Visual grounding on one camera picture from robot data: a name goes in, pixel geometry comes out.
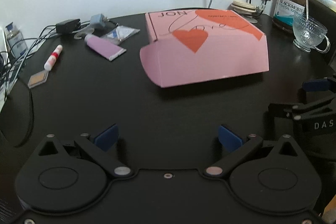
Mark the brown supplement bottle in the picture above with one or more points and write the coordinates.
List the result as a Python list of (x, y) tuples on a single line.
[(286, 11)]

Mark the clear bottle blue cap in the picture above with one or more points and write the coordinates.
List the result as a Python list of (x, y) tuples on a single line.
[(15, 39)]

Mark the beige round holder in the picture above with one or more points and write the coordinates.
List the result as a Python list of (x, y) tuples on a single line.
[(244, 7)]

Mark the pink cardboard box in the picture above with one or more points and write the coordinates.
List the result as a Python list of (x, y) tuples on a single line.
[(204, 56)]

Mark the blue-grey plug adapter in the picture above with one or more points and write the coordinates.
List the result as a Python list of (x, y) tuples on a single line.
[(97, 20)]

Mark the yellow powder compact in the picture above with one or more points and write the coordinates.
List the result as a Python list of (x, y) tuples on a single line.
[(38, 79)]

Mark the black power adapter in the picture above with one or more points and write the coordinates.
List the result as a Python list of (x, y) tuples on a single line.
[(68, 26)]

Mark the clear glass cup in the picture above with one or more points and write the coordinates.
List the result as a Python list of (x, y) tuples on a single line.
[(308, 35)]

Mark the white red lip balm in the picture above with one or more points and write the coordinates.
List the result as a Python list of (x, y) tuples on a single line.
[(53, 57)]

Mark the white tape roll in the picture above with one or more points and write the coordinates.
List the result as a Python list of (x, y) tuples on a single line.
[(84, 33)]

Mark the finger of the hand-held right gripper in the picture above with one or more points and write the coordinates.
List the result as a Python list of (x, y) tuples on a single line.
[(282, 109), (316, 85)]

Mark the black desktop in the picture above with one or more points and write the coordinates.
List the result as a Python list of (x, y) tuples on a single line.
[(131, 103)]

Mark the clear foil sachet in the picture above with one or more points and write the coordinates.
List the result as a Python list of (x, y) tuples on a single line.
[(120, 33)]

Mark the black cabinet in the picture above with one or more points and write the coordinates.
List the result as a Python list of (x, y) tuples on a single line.
[(325, 16)]

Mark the silver spoon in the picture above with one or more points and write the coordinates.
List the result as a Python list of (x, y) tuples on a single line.
[(306, 3)]

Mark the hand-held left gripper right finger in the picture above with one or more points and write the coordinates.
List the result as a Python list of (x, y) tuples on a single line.
[(229, 137)]

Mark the pink squeeze tube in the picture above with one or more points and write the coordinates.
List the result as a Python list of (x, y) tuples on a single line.
[(103, 47)]

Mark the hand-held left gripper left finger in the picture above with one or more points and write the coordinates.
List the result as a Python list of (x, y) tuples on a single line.
[(106, 136)]

